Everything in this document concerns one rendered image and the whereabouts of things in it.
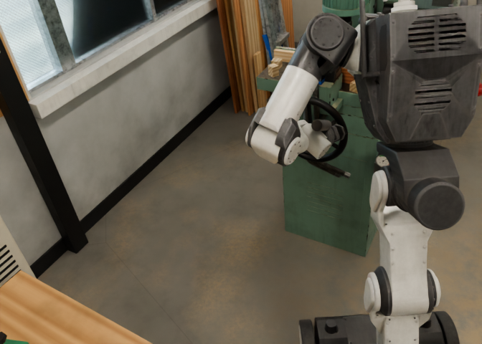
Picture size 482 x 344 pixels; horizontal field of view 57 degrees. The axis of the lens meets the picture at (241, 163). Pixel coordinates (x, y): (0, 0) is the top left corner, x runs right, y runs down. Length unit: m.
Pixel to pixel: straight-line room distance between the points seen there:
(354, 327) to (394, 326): 0.37
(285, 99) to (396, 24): 0.30
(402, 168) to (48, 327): 1.20
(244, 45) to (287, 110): 2.15
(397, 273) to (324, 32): 0.70
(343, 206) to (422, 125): 1.11
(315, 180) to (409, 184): 1.05
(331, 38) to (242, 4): 2.06
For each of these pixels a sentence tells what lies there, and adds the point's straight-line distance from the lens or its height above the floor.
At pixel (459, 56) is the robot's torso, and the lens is 1.08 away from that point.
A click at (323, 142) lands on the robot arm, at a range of 1.36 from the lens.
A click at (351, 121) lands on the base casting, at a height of 0.77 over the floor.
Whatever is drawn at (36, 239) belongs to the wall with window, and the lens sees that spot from 2.51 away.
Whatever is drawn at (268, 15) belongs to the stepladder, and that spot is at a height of 0.91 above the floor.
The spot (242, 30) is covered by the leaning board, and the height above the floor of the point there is 0.65.
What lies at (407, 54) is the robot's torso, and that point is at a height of 1.35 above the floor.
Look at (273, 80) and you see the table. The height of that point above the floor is 0.90.
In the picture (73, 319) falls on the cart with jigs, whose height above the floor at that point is 0.53.
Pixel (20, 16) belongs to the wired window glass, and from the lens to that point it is 2.31.
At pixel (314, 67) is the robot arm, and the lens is 1.13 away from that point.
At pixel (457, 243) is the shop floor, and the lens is 2.52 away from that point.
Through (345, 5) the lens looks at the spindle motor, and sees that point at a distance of 1.78.
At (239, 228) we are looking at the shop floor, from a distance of 2.49.
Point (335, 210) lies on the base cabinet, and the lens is 2.19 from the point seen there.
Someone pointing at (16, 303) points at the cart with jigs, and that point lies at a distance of 1.78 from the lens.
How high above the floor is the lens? 1.76
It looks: 37 degrees down
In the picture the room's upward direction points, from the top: 6 degrees counter-clockwise
